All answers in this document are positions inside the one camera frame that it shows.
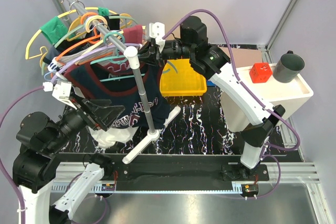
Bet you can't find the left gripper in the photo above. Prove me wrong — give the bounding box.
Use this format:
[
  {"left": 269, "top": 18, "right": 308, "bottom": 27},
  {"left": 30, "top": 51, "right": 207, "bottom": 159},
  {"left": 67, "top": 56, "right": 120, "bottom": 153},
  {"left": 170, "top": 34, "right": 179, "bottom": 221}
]
[{"left": 47, "top": 90, "right": 126, "bottom": 151}]

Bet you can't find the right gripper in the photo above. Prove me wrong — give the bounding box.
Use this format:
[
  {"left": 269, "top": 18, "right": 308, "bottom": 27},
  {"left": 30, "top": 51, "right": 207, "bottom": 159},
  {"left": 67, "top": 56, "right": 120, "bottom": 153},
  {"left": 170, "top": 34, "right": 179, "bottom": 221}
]
[{"left": 132, "top": 40, "right": 193, "bottom": 68}]

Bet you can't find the teal plastic hanger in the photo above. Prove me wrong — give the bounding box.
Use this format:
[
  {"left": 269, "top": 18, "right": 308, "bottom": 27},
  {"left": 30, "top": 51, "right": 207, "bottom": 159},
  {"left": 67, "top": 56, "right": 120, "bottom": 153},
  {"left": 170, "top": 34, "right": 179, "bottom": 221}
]
[{"left": 91, "top": 29, "right": 165, "bottom": 67}]

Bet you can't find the navy tank top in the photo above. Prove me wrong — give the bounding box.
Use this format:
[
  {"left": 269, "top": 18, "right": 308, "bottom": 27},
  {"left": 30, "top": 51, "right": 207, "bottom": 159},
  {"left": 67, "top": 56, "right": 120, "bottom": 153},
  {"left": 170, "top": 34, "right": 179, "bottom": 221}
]
[{"left": 64, "top": 62, "right": 171, "bottom": 130}]

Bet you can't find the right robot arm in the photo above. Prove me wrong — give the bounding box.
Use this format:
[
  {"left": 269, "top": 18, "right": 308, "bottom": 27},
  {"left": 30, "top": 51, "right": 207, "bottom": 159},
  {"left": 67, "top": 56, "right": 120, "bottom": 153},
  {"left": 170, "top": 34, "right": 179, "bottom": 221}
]
[{"left": 139, "top": 16, "right": 286, "bottom": 180}]

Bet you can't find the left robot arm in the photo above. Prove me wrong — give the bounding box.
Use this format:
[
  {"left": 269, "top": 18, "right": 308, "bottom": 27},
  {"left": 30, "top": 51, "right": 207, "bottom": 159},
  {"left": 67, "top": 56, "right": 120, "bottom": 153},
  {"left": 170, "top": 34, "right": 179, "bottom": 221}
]
[{"left": 13, "top": 95, "right": 125, "bottom": 223}]

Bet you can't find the maroon white tank top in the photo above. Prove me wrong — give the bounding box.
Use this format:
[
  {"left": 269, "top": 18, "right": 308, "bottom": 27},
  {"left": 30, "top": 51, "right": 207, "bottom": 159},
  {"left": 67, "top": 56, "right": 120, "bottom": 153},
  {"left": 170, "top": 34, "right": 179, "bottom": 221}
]
[{"left": 62, "top": 61, "right": 137, "bottom": 148}]

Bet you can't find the lavender plastic hanger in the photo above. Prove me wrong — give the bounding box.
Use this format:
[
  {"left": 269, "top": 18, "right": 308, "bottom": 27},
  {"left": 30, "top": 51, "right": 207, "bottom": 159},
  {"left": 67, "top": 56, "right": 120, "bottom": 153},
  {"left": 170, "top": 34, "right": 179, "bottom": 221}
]
[{"left": 50, "top": 45, "right": 127, "bottom": 86}]

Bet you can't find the orange plastic hanger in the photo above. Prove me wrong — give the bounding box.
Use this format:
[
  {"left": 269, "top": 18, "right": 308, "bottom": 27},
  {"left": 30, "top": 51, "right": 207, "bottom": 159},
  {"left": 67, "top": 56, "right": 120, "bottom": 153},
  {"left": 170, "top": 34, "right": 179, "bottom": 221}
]
[{"left": 51, "top": 12, "right": 124, "bottom": 70}]

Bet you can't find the yellow plastic hanger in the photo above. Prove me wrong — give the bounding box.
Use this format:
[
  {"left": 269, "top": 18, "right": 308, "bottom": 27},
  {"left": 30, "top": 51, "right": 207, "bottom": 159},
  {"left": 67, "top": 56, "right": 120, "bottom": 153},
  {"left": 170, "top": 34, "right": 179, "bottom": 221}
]
[{"left": 25, "top": 7, "right": 117, "bottom": 60}]

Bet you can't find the yellow plastic tray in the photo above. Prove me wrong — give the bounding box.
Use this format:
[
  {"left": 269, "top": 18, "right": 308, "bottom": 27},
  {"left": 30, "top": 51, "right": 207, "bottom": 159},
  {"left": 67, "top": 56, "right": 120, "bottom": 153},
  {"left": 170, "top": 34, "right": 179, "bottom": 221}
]
[{"left": 160, "top": 59, "right": 207, "bottom": 97}]

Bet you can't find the metal clothes rack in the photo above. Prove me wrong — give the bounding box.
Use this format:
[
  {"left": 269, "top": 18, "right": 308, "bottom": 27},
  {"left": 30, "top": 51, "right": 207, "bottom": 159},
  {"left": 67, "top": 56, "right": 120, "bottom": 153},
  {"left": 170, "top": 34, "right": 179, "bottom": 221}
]
[{"left": 36, "top": 0, "right": 182, "bottom": 165}]

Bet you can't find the pink board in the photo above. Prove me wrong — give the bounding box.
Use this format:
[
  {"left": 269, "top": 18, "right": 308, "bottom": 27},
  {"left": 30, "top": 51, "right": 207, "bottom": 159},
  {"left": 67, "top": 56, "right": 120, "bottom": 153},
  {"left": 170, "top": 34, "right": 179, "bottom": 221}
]
[{"left": 232, "top": 48, "right": 263, "bottom": 68}]

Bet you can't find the green garment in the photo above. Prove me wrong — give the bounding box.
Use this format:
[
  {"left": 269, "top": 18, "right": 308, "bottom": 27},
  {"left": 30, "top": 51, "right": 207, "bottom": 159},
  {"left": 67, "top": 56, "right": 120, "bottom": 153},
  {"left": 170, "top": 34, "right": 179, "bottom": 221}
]
[{"left": 39, "top": 7, "right": 114, "bottom": 47}]

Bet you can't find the red cube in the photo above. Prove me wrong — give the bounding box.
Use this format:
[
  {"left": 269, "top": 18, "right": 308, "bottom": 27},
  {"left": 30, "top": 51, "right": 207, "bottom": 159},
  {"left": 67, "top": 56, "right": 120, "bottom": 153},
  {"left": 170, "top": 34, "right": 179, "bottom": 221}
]
[{"left": 249, "top": 62, "right": 272, "bottom": 83}]

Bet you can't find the dark green mug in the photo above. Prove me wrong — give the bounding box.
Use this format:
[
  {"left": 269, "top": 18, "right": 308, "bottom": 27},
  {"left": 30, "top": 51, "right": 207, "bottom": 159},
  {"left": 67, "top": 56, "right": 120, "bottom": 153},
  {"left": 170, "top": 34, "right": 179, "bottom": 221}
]
[{"left": 273, "top": 50, "right": 305, "bottom": 83}]

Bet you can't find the white storage box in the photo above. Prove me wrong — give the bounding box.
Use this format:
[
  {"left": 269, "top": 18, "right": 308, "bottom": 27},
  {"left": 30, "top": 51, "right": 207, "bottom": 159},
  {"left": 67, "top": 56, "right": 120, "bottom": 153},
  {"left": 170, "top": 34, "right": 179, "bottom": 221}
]
[{"left": 220, "top": 66, "right": 313, "bottom": 132}]

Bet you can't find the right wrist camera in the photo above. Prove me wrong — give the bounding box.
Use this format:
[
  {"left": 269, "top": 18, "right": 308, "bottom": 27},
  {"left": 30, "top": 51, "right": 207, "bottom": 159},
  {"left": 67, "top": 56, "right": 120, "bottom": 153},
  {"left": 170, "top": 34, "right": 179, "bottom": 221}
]
[{"left": 145, "top": 22, "right": 165, "bottom": 46}]

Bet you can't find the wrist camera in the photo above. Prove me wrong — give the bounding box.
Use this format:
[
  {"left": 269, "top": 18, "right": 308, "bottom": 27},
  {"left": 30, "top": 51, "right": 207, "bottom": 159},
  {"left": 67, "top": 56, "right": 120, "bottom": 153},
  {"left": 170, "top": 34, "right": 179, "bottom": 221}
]
[
  {"left": 145, "top": 22, "right": 165, "bottom": 46},
  {"left": 43, "top": 80, "right": 76, "bottom": 109}
]

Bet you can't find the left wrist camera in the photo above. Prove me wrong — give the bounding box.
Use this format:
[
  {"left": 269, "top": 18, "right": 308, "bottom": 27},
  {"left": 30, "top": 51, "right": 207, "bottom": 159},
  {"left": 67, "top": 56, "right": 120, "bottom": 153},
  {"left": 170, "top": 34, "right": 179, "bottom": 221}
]
[{"left": 43, "top": 80, "right": 76, "bottom": 109}]

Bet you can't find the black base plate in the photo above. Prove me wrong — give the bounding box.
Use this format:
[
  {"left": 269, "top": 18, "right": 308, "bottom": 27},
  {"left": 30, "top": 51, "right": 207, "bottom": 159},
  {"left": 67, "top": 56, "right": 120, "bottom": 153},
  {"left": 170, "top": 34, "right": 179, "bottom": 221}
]
[{"left": 60, "top": 153, "right": 271, "bottom": 192}]

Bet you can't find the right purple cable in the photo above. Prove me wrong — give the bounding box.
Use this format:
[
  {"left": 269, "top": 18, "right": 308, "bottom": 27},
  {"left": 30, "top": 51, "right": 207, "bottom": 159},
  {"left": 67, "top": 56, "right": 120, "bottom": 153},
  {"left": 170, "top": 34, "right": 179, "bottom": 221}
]
[{"left": 162, "top": 8, "right": 301, "bottom": 198}]

